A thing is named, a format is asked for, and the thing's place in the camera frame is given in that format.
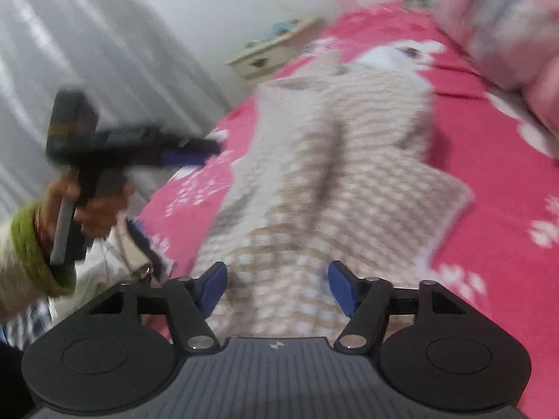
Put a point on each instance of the grey curtain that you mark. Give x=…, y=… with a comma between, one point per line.
x=118, y=52

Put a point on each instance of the pink grey quilt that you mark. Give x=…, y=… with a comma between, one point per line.
x=514, y=44

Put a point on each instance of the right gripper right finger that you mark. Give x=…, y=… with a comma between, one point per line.
x=366, y=302

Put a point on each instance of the beige white houndstooth sweater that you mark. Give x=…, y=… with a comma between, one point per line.
x=337, y=170

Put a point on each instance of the operator left hand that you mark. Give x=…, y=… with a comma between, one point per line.
x=96, y=218

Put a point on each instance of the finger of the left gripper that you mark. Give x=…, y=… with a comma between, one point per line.
x=188, y=152

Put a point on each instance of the cream bedside table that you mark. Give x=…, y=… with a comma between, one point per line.
x=260, y=62

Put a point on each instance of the pink floral bed blanket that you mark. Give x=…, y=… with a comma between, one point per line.
x=501, y=254

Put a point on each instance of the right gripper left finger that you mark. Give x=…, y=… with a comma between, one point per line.
x=190, y=301

